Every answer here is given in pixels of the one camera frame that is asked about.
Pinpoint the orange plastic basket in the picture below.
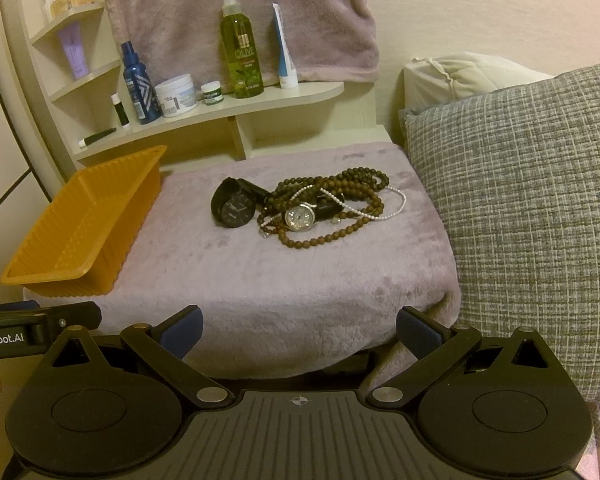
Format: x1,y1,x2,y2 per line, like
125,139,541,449
1,145,166,297

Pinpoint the silver dial wrist watch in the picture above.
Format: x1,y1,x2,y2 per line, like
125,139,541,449
284,192,343,232

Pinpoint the brown wooden bead necklace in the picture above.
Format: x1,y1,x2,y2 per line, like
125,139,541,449
258,166,391,250

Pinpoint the black wrist watch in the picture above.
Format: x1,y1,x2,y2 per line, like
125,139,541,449
210,177,271,229

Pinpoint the grey checked pillow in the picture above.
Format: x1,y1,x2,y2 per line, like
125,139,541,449
401,64,600,403

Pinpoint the black pen on shelf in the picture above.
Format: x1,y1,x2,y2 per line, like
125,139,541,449
78,128,117,148

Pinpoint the small black white bottle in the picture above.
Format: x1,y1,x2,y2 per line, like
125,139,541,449
110,93,131,130

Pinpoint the blue spray bottle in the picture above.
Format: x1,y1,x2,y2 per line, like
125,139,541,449
121,41,161,125

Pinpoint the white cream jar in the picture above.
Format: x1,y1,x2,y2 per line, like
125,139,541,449
155,74,198,118

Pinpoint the small green white jar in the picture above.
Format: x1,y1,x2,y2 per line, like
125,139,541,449
200,80,224,106

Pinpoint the cream pillow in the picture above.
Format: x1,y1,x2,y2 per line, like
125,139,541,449
403,52,553,110

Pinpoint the cream corner shelf unit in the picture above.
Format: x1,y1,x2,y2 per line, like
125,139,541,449
20,0,390,171

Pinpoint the blue white tube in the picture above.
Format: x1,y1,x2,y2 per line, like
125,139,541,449
272,2,299,90

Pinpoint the purple tube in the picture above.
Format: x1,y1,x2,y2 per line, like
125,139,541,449
57,22,90,79

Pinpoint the green spray bottle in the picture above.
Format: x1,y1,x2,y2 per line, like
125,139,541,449
220,0,264,99

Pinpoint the mauve towel hanging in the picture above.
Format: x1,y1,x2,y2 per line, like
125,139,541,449
96,0,380,92

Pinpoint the beige cardboard box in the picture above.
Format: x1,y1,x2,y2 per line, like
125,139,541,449
50,0,95,18

